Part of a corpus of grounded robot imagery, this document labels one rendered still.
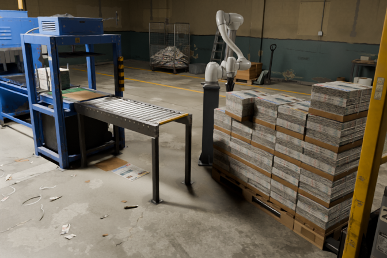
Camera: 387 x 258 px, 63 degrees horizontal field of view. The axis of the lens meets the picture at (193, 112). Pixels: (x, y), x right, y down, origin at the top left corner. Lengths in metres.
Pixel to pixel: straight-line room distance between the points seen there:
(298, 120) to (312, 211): 0.74
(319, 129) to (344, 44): 7.11
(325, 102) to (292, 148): 0.50
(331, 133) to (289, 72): 7.63
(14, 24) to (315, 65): 7.50
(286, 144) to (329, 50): 7.03
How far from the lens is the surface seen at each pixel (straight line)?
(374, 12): 9.46
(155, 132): 2.95
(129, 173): 3.85
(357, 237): 2.44
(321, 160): 2.63
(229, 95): 3.11
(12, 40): 6.11
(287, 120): 2.75
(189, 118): 3.30
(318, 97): 2.54
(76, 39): 3.92
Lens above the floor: 1.72
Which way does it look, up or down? 16 degrees down
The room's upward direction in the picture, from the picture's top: 1 degrees clockwise
